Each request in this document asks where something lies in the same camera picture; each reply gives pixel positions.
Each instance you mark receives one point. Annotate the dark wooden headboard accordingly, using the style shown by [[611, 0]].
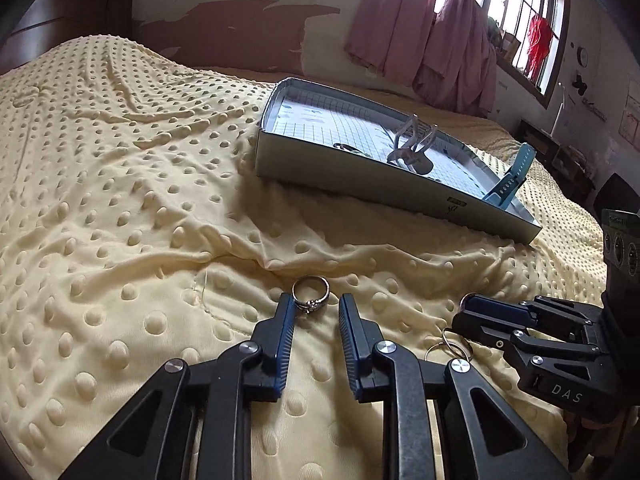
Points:
[[65, 25]]

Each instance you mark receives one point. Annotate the small cardboard box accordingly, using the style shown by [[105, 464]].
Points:
[[511, 46]]

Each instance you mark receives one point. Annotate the pink curtains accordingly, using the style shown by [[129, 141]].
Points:
[[505, 5]]

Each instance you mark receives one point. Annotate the beige wrist watch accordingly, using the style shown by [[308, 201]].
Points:
[[415, 152]]

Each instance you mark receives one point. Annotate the pink curtain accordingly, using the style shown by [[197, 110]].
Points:
[[385, 20], [460, 60]]

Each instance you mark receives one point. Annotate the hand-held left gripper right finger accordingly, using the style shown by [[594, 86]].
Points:
[[350, 355]]

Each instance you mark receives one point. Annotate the dark wooden cabinet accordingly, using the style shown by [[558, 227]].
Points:
[[555, 155]]

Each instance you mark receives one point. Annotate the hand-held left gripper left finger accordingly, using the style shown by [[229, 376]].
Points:
[[286, 350]]

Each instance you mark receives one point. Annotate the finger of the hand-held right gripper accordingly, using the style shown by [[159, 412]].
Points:
[[560, 375], [495, 317]]

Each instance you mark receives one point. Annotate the yellow dotted blanket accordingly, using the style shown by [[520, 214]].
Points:
[[125, 210]]

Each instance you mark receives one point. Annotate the red hanging ornament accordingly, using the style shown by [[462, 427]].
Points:
[[539, 40]]

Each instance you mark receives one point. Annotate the small black wall decoration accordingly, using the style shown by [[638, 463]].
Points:
[[579, 85]]

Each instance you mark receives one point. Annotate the blue wrist watch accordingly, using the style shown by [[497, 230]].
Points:
[[510, 180]]

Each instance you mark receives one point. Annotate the black chair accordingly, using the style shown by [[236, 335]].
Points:
[[617, 195]]

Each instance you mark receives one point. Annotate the grey shallow tray box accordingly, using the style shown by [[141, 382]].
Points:
[[325, 125]]

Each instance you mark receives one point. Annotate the round wall clock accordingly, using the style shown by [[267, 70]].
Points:
[[583, 56]]

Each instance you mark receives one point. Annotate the white desk lamp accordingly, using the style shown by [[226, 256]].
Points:
[[559, 115]]

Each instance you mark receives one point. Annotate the paper sheets on wall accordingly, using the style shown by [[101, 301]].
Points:
[[630, 115]]

